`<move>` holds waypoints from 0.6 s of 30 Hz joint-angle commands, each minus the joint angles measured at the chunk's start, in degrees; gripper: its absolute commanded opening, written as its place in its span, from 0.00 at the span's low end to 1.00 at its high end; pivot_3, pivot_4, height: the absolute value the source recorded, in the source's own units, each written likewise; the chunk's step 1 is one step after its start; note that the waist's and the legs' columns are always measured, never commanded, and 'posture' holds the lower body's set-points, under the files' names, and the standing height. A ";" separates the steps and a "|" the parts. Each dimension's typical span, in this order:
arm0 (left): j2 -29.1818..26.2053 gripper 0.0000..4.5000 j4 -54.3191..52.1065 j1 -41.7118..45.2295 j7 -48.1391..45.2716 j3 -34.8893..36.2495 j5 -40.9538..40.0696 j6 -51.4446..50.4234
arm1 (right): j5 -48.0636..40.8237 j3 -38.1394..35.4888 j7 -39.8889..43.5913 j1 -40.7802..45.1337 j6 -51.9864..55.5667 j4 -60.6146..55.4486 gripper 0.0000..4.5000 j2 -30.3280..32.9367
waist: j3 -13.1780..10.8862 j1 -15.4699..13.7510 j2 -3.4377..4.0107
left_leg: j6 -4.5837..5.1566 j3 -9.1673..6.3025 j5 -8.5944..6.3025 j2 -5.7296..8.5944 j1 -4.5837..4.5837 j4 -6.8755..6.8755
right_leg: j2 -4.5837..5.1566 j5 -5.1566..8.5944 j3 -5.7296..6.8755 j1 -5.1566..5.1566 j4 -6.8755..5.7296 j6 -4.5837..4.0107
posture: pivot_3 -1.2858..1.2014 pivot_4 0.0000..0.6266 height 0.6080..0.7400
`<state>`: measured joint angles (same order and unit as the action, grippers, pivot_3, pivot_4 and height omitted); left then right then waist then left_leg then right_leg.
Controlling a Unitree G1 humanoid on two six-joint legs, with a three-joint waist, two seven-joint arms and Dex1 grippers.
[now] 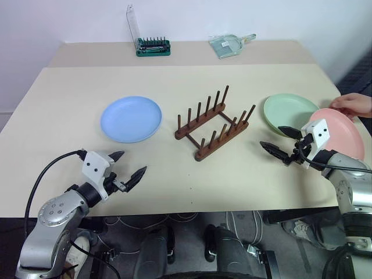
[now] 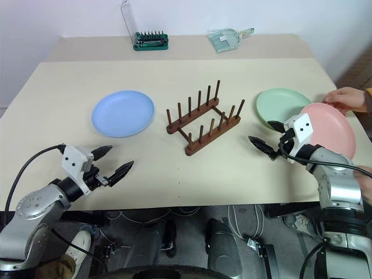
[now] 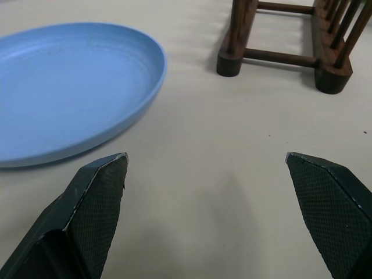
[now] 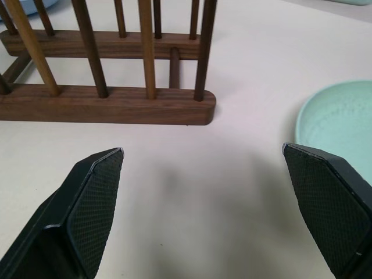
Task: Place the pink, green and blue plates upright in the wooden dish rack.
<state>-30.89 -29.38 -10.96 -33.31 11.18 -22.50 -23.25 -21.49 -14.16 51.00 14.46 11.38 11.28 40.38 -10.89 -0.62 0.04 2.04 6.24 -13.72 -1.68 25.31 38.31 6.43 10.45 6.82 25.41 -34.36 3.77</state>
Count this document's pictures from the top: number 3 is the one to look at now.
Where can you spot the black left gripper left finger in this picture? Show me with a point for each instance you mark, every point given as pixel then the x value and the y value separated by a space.
pixel 87 221

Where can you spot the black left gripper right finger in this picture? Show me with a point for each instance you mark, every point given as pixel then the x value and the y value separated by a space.
pixel 334 215

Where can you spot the dark wooden dish rack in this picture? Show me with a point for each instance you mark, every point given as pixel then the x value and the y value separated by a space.
pixel 328 43

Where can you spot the blue plate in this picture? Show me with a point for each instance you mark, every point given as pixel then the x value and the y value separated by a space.
pixel 67 93

